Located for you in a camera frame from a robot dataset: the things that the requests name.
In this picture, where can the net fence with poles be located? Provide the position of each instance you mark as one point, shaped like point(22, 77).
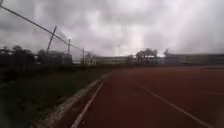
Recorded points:
point(50, 40)

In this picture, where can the dark building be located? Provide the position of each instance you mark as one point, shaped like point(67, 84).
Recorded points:
point(56, 58)

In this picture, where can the pale building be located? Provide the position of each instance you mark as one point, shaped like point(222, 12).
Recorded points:
point(110, 60)

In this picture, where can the long low building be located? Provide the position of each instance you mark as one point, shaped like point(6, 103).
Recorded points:
point(196, 59)

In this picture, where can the grey kerb strip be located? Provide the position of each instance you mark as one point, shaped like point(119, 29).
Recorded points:
point(63, 111)

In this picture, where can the row of dark trees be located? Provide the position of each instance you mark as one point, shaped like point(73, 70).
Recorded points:
point(16, 56)

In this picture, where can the grass field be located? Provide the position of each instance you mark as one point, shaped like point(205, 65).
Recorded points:
point(30, 96)

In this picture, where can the red running track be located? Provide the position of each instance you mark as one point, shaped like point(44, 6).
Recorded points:
point(140, 103)

